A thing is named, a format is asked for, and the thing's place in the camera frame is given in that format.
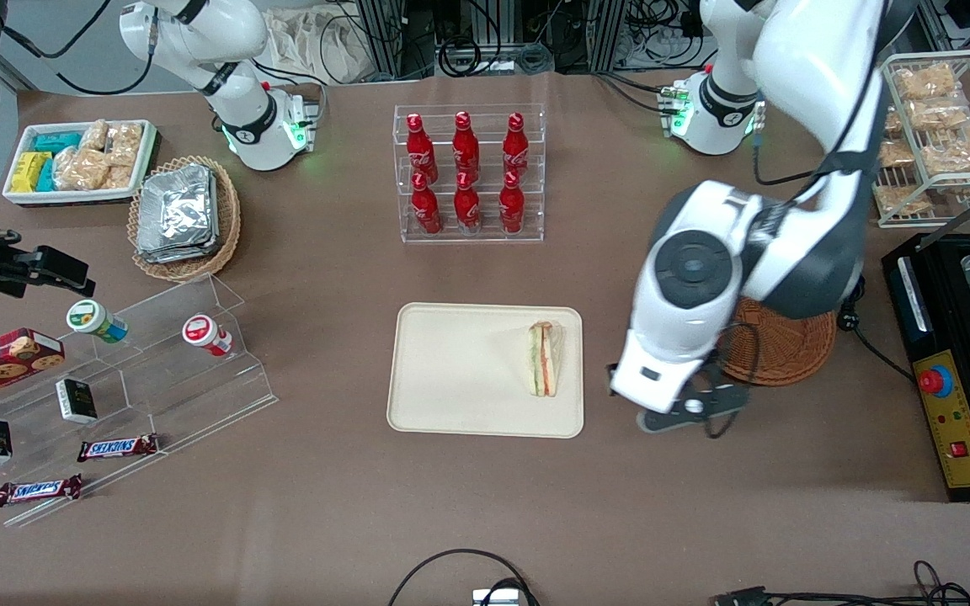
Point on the black appliance case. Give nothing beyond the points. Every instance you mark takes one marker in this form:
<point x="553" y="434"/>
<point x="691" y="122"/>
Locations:
<point x="948" y="324"/>

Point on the clear bag of crackers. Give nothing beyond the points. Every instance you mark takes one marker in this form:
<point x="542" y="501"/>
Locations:
<point x="125" y="143"/>
<point x="81" y="168"/>
<point x="119" y="177"/>
<point x="95" y="135"/>

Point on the green lid yogurt cup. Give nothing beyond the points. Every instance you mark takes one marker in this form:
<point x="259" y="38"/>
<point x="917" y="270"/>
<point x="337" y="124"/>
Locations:
<point x="93" y="320"/>

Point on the white cloth bag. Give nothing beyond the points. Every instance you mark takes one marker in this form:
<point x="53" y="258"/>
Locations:
<point x="317" y="42"/>

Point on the red lid yogurt cup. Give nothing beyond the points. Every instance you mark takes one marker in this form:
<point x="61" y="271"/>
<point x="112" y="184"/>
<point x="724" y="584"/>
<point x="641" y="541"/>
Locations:
<point x="203" y="332"/>

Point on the clear acrylic stepped shelf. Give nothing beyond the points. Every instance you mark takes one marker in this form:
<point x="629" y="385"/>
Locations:
<point x="165" y="396"/>

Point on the red cola bottle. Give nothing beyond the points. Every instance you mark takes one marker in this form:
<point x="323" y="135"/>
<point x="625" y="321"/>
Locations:
<point x="512" y="209"/>
<point x="427" y="210"/>
<point x="420" y="147"/>
<point x="466" y="145"/>
<point x="467" y="209"/>
<point x="516" y="145"/>

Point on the tan oval wicker basket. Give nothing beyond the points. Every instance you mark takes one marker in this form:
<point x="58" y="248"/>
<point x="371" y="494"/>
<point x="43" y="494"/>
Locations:
<point x="228" y="219"/>

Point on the white rectangular snack tray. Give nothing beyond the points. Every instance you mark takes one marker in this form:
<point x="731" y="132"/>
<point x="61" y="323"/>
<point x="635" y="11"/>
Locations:
<point x="72" y="197"/>

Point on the clear acrylic bottle rack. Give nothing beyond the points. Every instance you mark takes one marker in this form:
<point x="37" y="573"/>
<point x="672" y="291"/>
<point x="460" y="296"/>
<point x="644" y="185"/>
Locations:
<point x="489" y="126"/>

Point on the silver foil packet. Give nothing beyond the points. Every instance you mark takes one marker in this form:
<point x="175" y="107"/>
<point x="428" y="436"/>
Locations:
<point x="178" y="206"/>
<point x="178" y="257"/>

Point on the teal snack packet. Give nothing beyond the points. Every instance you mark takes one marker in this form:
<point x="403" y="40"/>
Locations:
<point x="47" y="177"/>
<point x="60" y="141"/>

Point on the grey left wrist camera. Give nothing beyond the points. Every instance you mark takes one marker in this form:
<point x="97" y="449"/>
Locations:
<point x="670" y="417"/>

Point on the small silver device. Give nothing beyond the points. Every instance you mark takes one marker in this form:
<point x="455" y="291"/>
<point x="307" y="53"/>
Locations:
<point x="498" y="598"/>

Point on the triangular sandwich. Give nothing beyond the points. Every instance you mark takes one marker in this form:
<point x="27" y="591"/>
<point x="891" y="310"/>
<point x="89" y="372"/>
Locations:
<point x="544" y="362"/>

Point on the aluminium frame post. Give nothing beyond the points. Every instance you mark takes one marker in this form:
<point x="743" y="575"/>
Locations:
<point x="607" y="34"/>
<point x="384" y="34"/>

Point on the beige plastic tray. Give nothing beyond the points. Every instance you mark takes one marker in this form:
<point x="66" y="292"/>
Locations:
<point x="468" y="370"/>

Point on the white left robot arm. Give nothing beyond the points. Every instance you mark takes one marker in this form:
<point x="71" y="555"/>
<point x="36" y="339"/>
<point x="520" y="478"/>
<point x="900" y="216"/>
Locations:
<point x="670" y="337"/>

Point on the yellow emergency stop control box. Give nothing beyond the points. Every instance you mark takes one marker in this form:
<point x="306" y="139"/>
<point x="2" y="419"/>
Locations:
<point x="956" y="421"/>

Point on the brown Snickers bar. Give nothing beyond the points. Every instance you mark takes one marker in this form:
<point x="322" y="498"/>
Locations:
<point x="39" y="490"/>
<point x="117" y="448"/>

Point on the yellow snack packet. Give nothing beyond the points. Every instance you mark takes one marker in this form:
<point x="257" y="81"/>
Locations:
<point x="29" y="171"/>

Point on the brown round wicker basket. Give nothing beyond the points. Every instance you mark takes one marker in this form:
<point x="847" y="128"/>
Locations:
<point x="788" y="353"/>

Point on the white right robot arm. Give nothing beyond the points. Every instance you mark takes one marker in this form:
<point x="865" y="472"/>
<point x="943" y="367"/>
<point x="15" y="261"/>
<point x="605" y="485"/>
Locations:
<point x="249" y="135"/>

